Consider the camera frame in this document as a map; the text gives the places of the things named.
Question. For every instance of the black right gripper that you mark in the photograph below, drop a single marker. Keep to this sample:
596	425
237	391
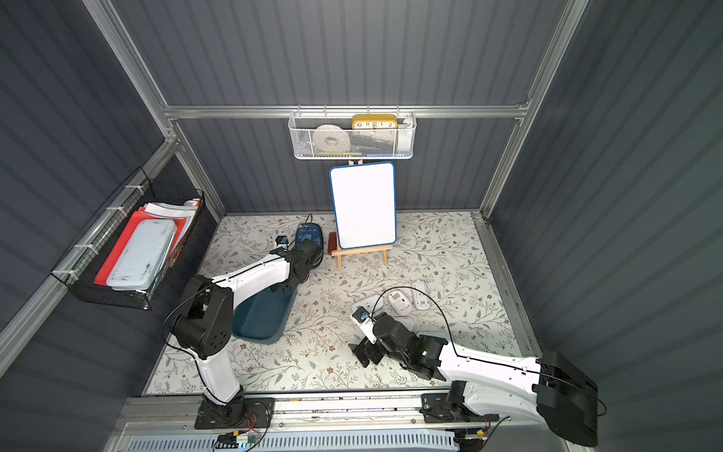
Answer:
370	345

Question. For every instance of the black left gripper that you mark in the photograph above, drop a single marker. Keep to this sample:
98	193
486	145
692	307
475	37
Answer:
308	246

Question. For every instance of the white mouse with label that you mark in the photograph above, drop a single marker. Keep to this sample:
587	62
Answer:
399	302

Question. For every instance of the teal plastic storage box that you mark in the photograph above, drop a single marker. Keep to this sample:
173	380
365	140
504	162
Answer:
262	318

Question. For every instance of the long white mouse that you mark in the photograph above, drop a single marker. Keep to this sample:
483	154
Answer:
420	299

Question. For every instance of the white mouse with dongle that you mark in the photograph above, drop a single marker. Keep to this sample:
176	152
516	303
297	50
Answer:
407	322

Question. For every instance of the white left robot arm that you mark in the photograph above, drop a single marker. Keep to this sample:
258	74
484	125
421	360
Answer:
202	323

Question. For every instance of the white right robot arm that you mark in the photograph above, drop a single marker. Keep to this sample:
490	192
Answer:
548	389

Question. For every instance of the blue dinosaur pencil case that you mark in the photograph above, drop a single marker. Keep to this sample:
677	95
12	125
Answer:
312	232

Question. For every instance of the red leather wallet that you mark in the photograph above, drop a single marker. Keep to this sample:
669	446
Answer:
332	243

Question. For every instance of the wooden tabletop easel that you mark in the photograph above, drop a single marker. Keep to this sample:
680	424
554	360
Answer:
361	251

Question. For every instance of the white papers stack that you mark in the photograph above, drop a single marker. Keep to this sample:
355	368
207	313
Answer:
183	215

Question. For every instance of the white tape roll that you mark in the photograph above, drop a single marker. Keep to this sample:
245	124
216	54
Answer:
330	138

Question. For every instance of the yellow digital clock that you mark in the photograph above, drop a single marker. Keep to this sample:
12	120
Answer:
374	122

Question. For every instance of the white plastic tray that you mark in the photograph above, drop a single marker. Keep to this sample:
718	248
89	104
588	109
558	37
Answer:
143	255

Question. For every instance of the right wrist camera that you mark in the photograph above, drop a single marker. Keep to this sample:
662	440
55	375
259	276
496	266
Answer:
364	322

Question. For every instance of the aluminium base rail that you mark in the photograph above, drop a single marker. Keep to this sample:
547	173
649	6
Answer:
404	420

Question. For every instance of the white board blue frame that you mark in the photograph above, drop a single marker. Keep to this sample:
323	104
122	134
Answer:
363	205

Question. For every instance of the white wire wall basket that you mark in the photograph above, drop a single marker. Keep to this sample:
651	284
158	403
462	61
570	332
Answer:
364	144

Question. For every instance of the black wire wall basket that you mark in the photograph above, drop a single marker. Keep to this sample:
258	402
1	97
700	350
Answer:
78	270

